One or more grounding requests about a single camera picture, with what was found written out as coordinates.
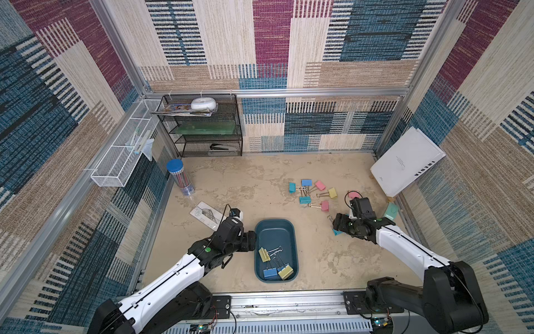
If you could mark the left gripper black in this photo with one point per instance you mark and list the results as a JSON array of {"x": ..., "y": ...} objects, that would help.
[{"x": 247, "y": 243}]

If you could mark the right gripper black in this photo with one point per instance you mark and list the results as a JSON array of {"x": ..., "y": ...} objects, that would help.
[{"x": 340, "y": 223}]

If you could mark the pink binder clip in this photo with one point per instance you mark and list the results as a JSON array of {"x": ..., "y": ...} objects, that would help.
[
  {"x": 317, "y": 186},
  {"x": 323, "y": 206},
  {"x": 354, "y": 194}
]

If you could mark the white ruler package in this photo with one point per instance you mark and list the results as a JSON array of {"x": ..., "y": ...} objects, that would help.
[{"x": 207, "y": 215}]

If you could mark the mint green tape roll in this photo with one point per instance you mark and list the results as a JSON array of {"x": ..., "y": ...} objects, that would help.
[{"x": 391, "y": 211}]

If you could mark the yellow binder clip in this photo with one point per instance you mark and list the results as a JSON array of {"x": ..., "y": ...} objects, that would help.
[
  {"x": 266, "y": 255},
  {"x": 331, "y": 193},
  {"x": 284, "y": 269}
]

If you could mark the yellow binder clip back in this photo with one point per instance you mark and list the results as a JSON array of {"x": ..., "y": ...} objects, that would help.
[{"x": 331, "y": 193}]

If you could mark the teal plastic storage box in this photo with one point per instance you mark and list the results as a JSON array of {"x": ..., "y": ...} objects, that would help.
[{"x": 276, "y": 257}]

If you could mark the blue binder clip front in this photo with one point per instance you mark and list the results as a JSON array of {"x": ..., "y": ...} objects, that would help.
[{"x": 270, "y": 272}]

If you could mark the pink binder clip back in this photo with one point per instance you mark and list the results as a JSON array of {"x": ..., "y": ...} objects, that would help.
[{"x": 317, "y": 186}]

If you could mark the yellow binder clip front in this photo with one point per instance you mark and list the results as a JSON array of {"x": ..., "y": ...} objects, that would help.
[{"x": 284, "y": 269}]

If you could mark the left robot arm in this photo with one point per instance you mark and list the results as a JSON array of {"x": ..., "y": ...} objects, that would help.
[{"x": 177, "y": 294}]

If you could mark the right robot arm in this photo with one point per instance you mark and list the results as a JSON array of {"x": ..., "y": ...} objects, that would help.
[{"x": 449, "y": 298}]

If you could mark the white book leaning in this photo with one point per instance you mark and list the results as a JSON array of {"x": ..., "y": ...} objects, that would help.
[{"x": 410, "y": 157}]

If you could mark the pencil tube blue lid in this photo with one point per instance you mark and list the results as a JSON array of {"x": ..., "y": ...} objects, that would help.
[{"x": 177, "y": 171}]

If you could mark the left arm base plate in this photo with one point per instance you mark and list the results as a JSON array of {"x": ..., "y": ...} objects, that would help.
[{"x": 196, "y": 309}]

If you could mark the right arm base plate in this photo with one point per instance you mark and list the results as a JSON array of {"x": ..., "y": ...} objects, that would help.
[{"x": 356, "y": 303}]

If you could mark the black wire shelf rack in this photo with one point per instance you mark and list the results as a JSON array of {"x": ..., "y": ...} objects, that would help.
[{"x": 203, "y": 133}]

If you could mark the white wire wall basket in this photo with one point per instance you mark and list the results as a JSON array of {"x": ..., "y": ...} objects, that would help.
[{"x": 133, "y": 141}]

